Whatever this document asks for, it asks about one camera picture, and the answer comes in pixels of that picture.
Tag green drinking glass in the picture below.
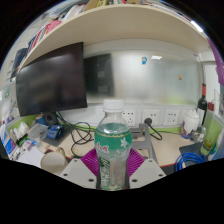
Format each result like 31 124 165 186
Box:
200 111 224 156

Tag black desk mat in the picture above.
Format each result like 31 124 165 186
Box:
163 142 218 176

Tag green-labelled clear drink bottle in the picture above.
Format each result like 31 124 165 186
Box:
94 98 133 192

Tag black plug with cable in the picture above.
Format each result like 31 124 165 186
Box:
143 117 164 141

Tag black computer monitor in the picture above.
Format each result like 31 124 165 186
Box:
15 41 88 118

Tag small blue box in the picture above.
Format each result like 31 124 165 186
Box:
45 124 63 140

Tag tangled black cables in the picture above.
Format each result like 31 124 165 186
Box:
56 111 96 158

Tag printed paper sheet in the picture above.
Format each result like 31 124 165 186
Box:
16 146 46 168

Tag white wall socket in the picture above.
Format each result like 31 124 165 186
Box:
142 109 160 127
122 109 137 127
163 109 181 126

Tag coiled blue cable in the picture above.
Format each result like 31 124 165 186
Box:
174 152 208 172

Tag ceiling lights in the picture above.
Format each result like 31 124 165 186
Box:
190 20 204 33

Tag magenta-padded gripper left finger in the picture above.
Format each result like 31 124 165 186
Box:
59 148 101 190

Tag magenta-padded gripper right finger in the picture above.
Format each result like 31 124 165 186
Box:
125 148 167 190

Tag clear plastic box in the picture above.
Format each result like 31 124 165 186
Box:
28 123 49 139

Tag dark wine bottle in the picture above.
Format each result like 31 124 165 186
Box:
196 82 208 126

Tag white lidded jar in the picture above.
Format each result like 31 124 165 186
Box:
181 109 200 136

